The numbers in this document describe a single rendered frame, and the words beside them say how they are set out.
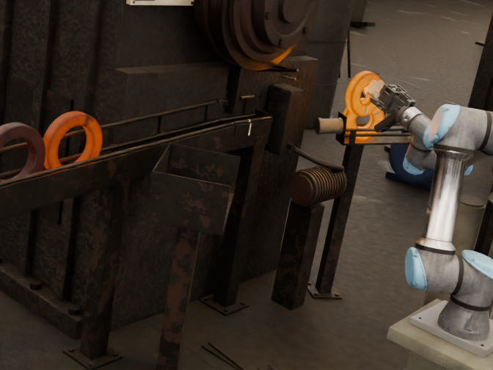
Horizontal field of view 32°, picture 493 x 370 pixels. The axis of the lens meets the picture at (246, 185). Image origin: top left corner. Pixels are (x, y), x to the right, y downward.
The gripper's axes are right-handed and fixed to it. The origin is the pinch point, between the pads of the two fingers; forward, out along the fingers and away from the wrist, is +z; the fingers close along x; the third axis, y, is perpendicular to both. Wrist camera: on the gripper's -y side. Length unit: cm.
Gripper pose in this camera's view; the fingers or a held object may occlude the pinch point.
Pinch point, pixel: (365, 88)
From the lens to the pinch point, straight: 302.6
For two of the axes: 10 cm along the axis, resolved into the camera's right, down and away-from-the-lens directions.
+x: -7.5, 0.7, -6.6
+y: 3.5, -8.0, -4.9
